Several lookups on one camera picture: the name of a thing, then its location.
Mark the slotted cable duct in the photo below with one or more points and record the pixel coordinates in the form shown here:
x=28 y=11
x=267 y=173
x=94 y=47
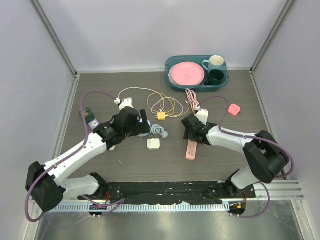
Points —
x=75 y=207

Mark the teal plastic bin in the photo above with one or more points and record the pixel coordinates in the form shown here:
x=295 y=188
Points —
x=203 y=86

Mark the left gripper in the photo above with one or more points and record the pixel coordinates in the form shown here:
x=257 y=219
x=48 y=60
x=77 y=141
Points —
x=145 y=126

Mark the light blue mug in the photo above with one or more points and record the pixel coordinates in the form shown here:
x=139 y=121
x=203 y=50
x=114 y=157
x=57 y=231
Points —
x=215 y=62

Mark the dark green mug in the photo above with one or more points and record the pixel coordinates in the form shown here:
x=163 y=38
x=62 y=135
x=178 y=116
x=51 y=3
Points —
x=215 y=77

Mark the purple power strip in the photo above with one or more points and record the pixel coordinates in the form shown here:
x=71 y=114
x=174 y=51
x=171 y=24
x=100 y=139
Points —
x=93 y=124

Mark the yellow charger plug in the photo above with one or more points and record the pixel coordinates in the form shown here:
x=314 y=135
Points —
x=161 y=116

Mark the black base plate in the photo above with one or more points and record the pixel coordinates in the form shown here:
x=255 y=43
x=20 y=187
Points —
x=170 y=193

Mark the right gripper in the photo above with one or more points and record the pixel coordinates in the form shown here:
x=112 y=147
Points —
x=188 y=135

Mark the white square charger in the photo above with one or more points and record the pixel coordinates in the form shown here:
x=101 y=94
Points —
x=153 y=144

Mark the pink power strip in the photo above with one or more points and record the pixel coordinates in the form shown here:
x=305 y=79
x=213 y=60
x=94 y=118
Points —
x=191 y=150

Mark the pink plate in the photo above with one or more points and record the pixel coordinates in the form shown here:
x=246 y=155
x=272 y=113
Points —
x=187 y=74

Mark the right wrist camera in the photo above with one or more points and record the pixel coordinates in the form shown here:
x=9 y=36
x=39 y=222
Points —
x=202 y=115

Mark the round blue power strip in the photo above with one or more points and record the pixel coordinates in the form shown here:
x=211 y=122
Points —
x=145 y=134

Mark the dark green cube socket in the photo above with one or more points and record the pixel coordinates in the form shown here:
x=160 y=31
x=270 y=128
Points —
x=88 y=115

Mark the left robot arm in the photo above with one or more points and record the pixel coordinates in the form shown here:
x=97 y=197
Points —
x=50 y=183

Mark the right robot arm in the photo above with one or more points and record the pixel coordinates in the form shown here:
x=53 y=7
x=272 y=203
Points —
x=265 y=157

